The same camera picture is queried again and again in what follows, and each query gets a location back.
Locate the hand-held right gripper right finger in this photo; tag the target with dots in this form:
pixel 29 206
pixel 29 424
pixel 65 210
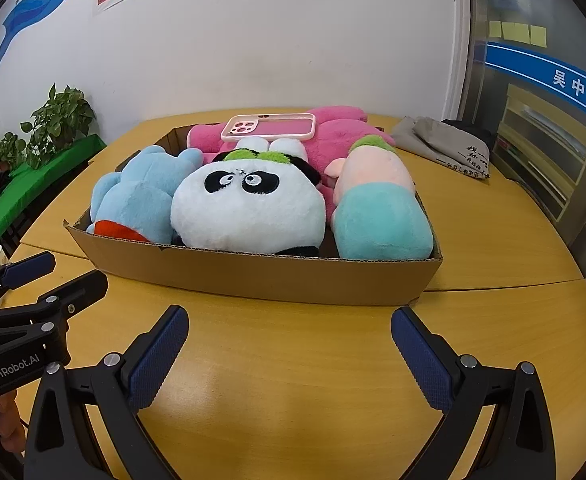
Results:
pixel 421 362

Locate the grey folded cloth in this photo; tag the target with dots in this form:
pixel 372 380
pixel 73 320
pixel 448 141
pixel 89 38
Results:
pixel 438 146

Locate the shelf behind glass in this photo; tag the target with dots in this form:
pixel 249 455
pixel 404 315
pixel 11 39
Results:
pixel 543 150

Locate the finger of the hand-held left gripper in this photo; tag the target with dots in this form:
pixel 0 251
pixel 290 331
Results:
pixel 80 290
pixel 23 268

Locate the yellow sticky note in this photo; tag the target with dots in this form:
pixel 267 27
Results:
pixel 495 29
pixel 538 35
pixel 516 33

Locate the pink plush toy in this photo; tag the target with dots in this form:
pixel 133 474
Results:
pixel 335 135

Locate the light blue plush toy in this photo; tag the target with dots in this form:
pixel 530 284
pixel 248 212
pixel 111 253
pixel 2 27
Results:
pixel 138 195

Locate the teal and peach plush doll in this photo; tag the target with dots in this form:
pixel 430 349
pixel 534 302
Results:
pixel 380 220

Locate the pink phone case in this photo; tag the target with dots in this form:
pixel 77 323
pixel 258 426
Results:
pixel 237 135

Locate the green table cloth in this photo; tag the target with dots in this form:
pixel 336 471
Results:
pixel 48 172

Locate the wooden desktop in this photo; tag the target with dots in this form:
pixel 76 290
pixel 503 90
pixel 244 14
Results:
pixel 273 390

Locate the large green potted plant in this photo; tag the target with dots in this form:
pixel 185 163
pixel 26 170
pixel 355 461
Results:
pixel 60 120

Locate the panda plush toy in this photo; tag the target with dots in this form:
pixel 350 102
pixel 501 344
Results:
pixel 243 220

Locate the brown cardboard box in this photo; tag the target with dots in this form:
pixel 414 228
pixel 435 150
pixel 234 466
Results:
pixel 273 275

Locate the person's left hand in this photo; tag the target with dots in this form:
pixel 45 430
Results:
pixel 8 430

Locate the blue band sign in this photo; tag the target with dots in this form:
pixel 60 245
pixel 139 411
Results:
pixel 538 67

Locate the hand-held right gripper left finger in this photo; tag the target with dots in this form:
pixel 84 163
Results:
pixel 157 362

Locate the grey metal door frame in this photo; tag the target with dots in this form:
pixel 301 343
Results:
pixel 460 35

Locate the blue and white wall banner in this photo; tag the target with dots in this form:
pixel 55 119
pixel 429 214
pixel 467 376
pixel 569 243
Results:
pixel 23 16

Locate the small green potted plant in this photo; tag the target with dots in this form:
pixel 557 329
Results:
pixel 4 152

